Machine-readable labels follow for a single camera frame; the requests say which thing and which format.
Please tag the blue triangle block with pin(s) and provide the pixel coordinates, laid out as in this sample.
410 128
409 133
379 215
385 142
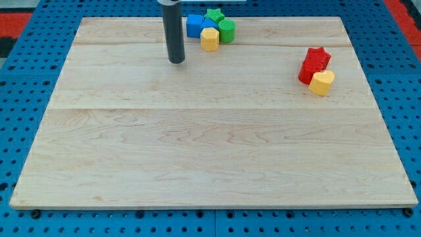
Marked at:
209 23

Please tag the blue cube block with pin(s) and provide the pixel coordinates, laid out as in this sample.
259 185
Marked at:
193 25

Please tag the light wooden board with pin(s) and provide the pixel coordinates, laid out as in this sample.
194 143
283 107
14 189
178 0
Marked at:
230 129

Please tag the yellow hexagon block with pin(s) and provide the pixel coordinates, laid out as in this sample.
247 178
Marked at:
209 39

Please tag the green cylinder block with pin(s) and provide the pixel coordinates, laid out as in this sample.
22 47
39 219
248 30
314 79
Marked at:
227 30

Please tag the green star block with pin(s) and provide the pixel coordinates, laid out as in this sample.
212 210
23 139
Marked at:
215 15

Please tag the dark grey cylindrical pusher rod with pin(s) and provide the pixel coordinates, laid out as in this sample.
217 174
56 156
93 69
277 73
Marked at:
172 21

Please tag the yellow heart block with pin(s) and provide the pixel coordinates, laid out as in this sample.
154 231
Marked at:
321 82

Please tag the red cylinder block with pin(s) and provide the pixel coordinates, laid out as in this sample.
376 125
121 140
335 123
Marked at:
308 68

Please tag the red star block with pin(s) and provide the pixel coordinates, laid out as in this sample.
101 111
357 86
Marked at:
320 55

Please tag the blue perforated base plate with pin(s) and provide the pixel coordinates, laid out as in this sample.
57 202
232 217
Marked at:
32 68

